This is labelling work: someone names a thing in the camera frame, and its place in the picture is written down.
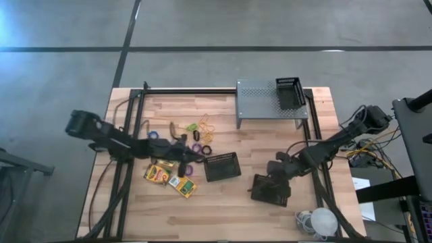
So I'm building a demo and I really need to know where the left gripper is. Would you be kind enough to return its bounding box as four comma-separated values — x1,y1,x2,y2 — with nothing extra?
146,138,206,165

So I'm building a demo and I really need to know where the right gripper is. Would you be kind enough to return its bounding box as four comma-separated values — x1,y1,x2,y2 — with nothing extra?
254,152,306,200

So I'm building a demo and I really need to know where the yellow rubber band pile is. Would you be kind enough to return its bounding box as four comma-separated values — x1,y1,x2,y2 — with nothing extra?
175,113,217,146

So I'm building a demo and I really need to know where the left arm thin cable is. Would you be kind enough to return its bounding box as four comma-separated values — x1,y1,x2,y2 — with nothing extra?
168,120,182,141

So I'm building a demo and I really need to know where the white coiled cable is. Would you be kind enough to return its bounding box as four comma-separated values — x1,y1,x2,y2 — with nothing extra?
294,209,317,236

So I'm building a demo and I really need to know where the white dome lamp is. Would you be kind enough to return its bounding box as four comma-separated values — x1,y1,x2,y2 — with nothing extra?
310,207,339,237

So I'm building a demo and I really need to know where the grey metal cart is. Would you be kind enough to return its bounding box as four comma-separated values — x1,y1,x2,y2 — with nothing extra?
392,97,432,203

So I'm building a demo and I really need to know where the black plastic mesh basket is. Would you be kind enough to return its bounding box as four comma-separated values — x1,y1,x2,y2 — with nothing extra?
203,151,242,183
275,77,307,111
250,173,292,208

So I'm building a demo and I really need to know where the black flat bar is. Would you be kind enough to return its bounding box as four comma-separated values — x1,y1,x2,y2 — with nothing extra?
356,175,419,204

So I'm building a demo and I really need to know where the thin brown cable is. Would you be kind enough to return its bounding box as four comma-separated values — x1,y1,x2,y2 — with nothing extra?
88,158,117,234

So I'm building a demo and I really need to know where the grey metal stand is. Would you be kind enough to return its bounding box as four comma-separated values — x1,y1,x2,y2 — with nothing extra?
0,147,55,243

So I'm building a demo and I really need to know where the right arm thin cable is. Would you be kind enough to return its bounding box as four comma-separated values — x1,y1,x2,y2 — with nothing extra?
286,139,327,159

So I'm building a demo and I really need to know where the yellow and black cable bundle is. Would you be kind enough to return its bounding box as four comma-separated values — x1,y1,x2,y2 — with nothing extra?
346,126,404,180

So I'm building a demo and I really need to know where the backlit keyboard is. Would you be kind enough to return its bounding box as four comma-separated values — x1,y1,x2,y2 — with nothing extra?
419,201,432,243

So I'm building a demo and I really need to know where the black pole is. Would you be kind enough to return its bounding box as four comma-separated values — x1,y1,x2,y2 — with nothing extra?
407,88,432,112

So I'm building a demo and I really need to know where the grey perforated metal shelf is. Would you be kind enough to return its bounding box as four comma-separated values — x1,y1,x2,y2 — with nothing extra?
235,79,310,130

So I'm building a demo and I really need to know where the white paper sheet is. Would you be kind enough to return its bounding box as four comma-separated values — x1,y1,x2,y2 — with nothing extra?
352,177,377,222

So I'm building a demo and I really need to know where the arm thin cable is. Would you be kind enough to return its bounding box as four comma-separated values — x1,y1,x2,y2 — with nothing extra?
168,120,182,141
286,139,327,159

